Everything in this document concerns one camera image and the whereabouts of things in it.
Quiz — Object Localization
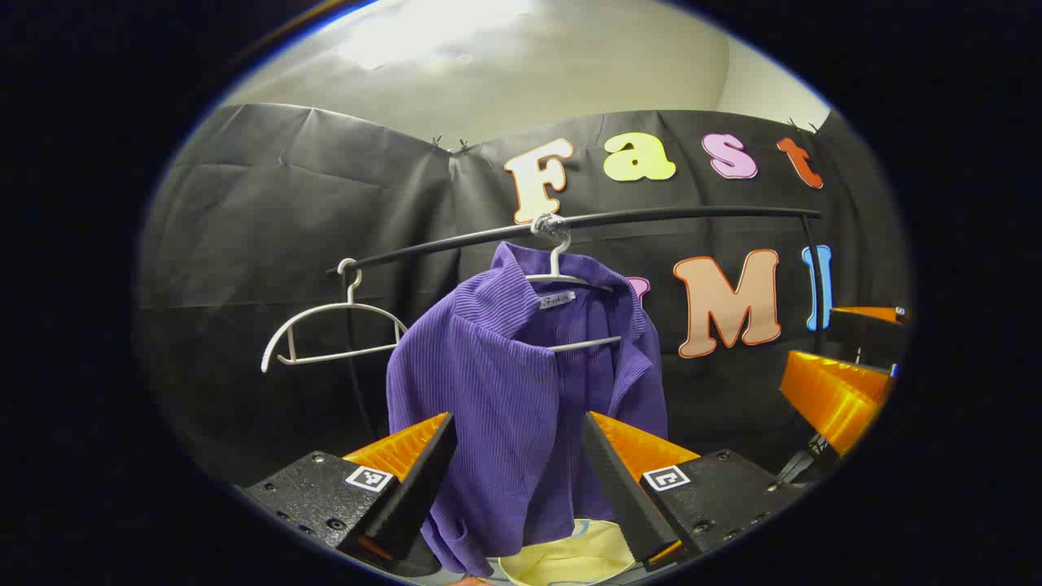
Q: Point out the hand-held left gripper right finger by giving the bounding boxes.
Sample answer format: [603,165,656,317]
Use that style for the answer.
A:
[580,411,807,571]

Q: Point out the white plastic hanger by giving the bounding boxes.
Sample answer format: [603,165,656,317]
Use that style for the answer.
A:
[525,213,624,352]
[260,258,408,374]

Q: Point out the purple ribbed shirt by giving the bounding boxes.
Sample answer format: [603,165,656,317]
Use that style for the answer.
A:
[386,242,670,577]

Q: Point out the black clothes rack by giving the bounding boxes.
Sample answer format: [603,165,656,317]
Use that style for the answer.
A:
[326,206,828,444]

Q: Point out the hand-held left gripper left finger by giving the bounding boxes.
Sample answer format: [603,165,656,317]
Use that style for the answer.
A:
[243,412,458,562]

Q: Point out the cream laundry hamper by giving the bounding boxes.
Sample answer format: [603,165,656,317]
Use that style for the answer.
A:
[498,518,637,586]

